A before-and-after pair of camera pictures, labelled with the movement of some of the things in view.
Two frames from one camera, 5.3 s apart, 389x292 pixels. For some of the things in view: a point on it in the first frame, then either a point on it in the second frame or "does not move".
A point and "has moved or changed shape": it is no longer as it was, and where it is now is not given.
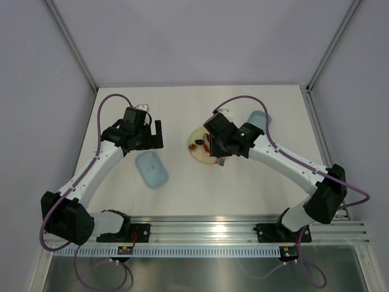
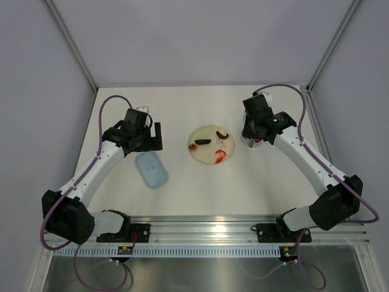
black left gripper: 154,141 does not move
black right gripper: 214,151 -> 247,132
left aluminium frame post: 72,44 does not move
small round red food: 192,146 does not move
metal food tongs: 220,159 has moved or changed shape
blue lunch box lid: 151,169 does not move
